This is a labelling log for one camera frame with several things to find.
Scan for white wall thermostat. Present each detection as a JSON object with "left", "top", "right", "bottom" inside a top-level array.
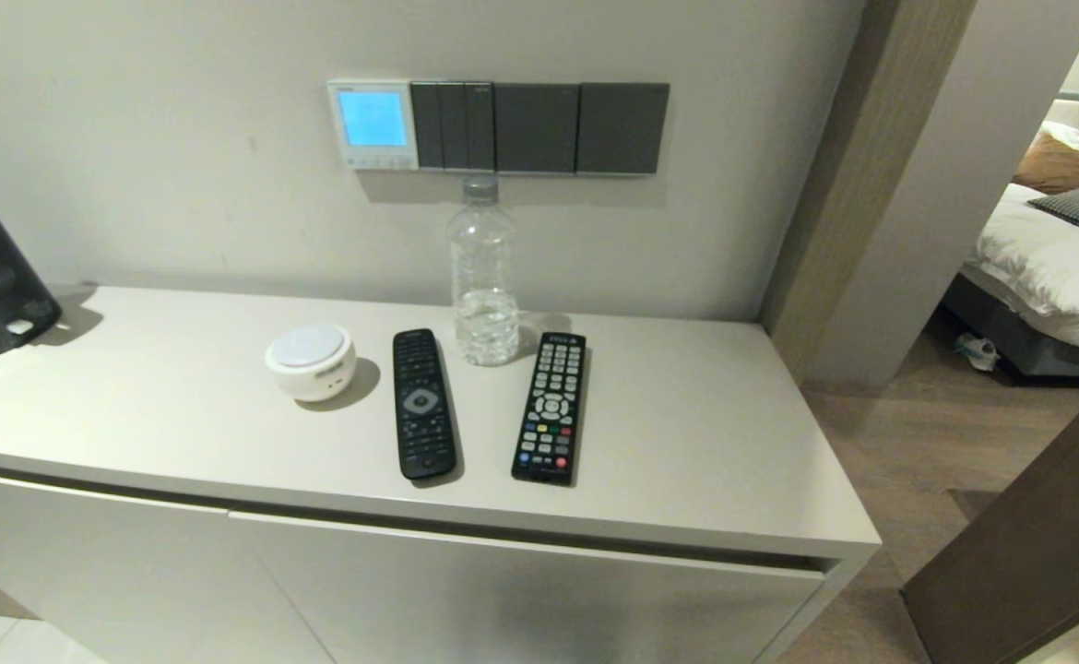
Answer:
[{"left": 326, "top": 79, "right": 421, "bottom": 172}]

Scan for grey single wall switch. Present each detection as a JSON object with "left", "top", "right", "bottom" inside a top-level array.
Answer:
[
  {"left": 493, "top": 82, "right": 583, "bottom": 175},
  {"left": 577, "top": 82, "right": 672, "bottom": 176}
]

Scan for dark wooden door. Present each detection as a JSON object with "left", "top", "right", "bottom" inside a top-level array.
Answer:
[{"left": 899, "top": 369, "right": 1079, "bottom": 664}]

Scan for dark grey bed base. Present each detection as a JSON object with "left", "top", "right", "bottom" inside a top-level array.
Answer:
[{"left": 941, "top": 269, "right": 1079, "bottom": 385}]

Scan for slim black remote control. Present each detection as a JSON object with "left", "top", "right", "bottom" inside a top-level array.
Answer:
[{"left": 392, "top": 328, "right": 459, "bottom": 481}]

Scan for wooden door frame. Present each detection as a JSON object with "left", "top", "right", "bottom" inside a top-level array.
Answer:
[{"left": 761, "top": 0, "right": 978, "bottom": 381}]

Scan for black remote coloured buttons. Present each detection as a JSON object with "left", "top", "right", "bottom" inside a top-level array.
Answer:
[{"left": 511, "top": 332, "right": 588, "bottom": 487}]

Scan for bed with white bedding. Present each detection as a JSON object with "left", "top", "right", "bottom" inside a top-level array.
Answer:
[{"left": 959, "top": 177, "right": 1079, "bottom": 351}]

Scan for grey triple wall switch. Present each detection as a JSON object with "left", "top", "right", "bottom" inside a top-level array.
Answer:
[{"left": 409, "top": 81, "right": 496, "bottom": 173}]

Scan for brown pillow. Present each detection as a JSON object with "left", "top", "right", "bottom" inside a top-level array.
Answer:
[{"left": 1012, "top": 131, "right": 1079, "bottom": 195}]

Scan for white round smart speaker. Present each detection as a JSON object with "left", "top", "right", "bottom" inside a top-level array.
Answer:
[{"left": 265, "top": 323, "right": 358, "bottom": 403}]

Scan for clear plastic water bottle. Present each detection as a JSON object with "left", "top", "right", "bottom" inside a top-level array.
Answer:
[{"left": 448, "top": 177, "right": 522, "bottom": 367}]

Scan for wide white cabinet door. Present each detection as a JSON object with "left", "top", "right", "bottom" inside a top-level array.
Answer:
[{"left": 0, "top": 468, "right": 333, "bottom": 664}]

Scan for white sideboard cabinet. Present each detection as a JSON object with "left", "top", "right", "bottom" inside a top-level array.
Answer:
[{"left": 0, "top": 284, "right": 883, "bottom": 664}]

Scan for small item on floor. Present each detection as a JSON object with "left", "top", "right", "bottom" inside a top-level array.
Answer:
[{"left": 954, "top": 332, "right": 1002, "bottom": 372}]

